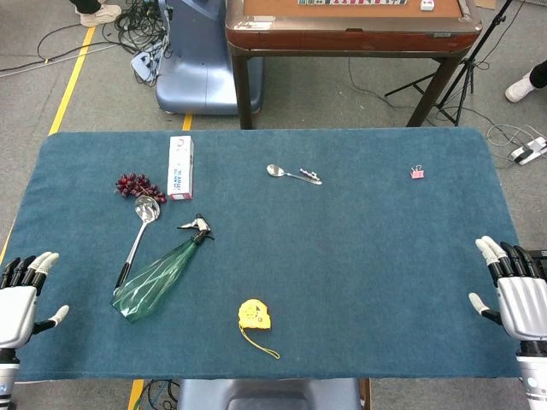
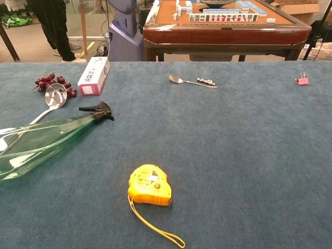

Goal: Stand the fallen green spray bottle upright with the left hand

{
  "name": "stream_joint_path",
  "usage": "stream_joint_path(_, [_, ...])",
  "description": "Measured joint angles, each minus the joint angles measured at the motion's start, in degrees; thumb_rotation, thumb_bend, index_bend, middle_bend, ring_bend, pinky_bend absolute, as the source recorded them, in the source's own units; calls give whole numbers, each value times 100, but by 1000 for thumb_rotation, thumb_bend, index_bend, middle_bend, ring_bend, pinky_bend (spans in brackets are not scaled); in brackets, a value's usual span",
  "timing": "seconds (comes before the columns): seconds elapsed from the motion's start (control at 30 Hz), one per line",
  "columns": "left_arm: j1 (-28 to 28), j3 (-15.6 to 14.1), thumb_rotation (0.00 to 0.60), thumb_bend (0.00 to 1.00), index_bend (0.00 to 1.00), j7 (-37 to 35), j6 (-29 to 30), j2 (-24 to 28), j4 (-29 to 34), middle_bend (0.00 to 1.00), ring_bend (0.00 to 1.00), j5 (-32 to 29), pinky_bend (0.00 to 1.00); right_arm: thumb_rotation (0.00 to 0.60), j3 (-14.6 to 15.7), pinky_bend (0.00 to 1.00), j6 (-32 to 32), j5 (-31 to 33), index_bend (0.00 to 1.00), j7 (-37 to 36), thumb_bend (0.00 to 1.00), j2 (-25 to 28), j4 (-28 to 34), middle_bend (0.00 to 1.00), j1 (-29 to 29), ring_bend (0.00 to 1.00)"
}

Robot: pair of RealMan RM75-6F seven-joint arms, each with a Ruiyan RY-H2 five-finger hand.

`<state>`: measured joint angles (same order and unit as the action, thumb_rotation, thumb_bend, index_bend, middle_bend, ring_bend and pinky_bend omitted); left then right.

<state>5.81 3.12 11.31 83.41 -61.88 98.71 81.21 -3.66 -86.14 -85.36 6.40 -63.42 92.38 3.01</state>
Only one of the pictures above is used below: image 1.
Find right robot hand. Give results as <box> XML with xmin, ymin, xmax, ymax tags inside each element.
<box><xmin>468</xmin><ymin>235</ymin><xmax>547</xmax><ymax>343</ymax></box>

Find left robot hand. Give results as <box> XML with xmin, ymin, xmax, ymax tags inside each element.
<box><xmin>0</xmin><ymin>251</ymin><xmax>70</xmax><ymax>349</ymax></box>

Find green transparent spray bottle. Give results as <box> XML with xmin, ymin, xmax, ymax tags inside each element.
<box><xmin>110</xmin><ymin>213</ymin><xmax>216</xmax><ymax>324</ymax></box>

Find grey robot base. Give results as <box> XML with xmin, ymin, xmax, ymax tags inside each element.
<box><xmin>177</xmin><ymin>378</ymin><xmax>362</xmax><ymax>410</ymax></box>

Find black tripod stand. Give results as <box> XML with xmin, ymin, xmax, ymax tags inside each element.
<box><xmin>384</xmin><ymin>0</ymin><xmax>514</xmax><ymax>127</ymax></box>

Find white power strip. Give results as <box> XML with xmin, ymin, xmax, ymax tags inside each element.
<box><xmin>130</xmin><ymin>49</ymin><xmax>162</xmax><ymax>82</ymax></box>
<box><xmin>510</xmin><ymin>136</ymin><xmax>547</xmax><ymax>166</ymax></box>

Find large steel serving spoon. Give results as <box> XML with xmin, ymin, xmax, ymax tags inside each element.
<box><xmin>114</xmin><ymin>195</ymin><xmax>162</xmax><ymax>290</ymax></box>

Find bunch of dark red grapes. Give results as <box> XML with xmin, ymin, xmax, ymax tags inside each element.
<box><xmin>115</xmin><ymin>173</ymin><xmax>168</xmax><ymax>205</ymax></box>

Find blue table cloth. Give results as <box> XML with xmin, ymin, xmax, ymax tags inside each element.
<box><xmin>0</xmin><ymin>126</ymin><xmax>525</xmax><ymax>383</ymax></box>

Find white and pink carton box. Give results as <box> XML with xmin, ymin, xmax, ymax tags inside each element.
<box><xmin>167</xmin><ymin>135</ymin><xmax>196</xmax><ymax>201</ymax></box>

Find person in black trousers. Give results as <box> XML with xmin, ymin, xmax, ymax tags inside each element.
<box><xmin>70</xmin><ymin>0</ymin><xmax>123</xmax><ymax>28</ymax></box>
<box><xmin>504</xmin><ymin>59</ymin><xmax>547</xmax><ymax>103</ymax></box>

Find yellow tape measure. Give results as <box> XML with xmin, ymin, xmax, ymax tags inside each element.
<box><xmin>237</xmin><ymin>298</ymin><xmax>281</xmax><ymax>360</ymax></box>

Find small steel spoon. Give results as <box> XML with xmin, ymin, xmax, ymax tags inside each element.
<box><xmin>266</xmin><ymin>163</ymin><xmax>323</xmax><ymax>186</ymax></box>

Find brown mahjong table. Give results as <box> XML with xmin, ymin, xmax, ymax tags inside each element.
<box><xmin>225</xmin><ymin>0</ymin><xmax>483</xmax><ymax>130</ymax></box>

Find row of face-up mahjong tiles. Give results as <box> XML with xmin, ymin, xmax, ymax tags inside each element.
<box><xmin>297</xmin><ymin>0</ymin><xmax>409</xmax><ymax>7</ymax></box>

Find white cable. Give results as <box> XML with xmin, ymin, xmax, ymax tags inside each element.
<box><xmin>485</xmin><ymin>123</ymin><xmax>547</xmax><ymax>161</ymax></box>

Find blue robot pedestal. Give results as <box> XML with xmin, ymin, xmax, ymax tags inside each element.
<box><xmin>155</xmin><ymin>0</ymin><xmax>264</xmax><ymax>115</ymax></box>

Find bundle of black cables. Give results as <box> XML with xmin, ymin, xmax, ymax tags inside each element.
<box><xmin>114</xmin><ymin>0</ymin><xmax>172</xmax><ymax>89</ymax></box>

